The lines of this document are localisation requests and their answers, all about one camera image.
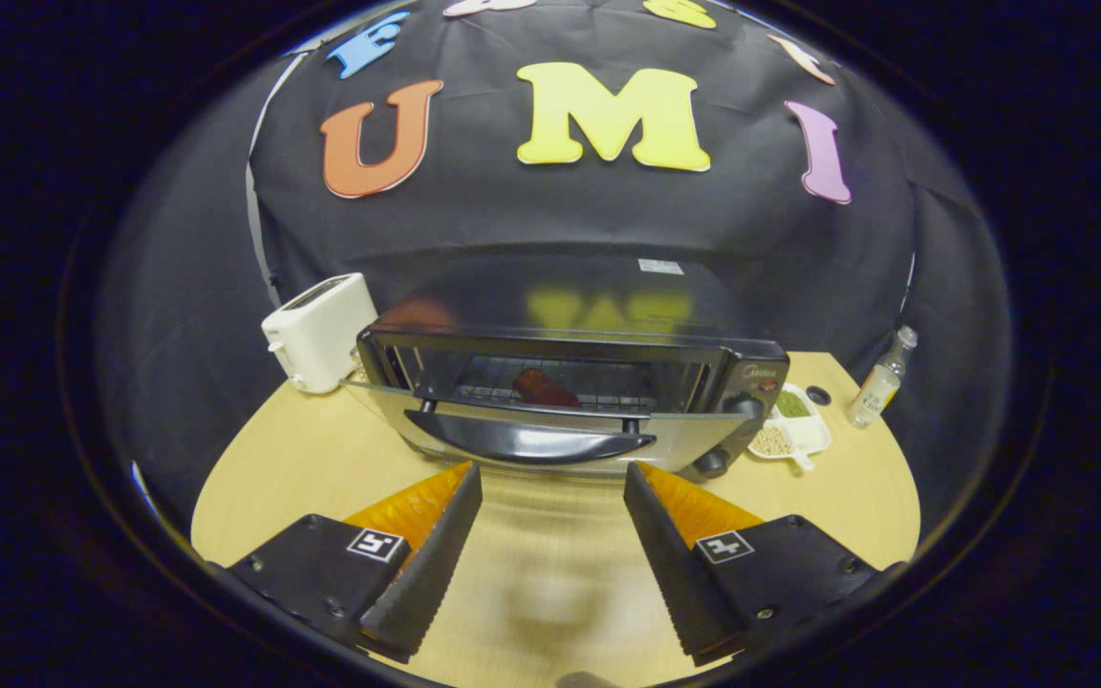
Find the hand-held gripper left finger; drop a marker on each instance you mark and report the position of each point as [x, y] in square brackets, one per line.
[436, 564]

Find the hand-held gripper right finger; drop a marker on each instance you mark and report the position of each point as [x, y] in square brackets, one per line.
[675, 564]

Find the brown meat piece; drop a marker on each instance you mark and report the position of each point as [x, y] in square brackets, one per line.
[541, 387]

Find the black toaster oven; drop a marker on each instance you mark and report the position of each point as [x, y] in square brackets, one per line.
[560, 287]

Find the white toaster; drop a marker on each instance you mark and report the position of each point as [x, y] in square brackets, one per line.
[319, 334]

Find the white divided dish of beans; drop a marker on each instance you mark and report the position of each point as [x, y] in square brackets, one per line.
[804, 435]

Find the small black cap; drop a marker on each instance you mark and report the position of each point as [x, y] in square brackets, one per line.
[818, 395]

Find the clear plastic bottle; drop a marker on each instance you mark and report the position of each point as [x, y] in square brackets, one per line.
[877, 387]

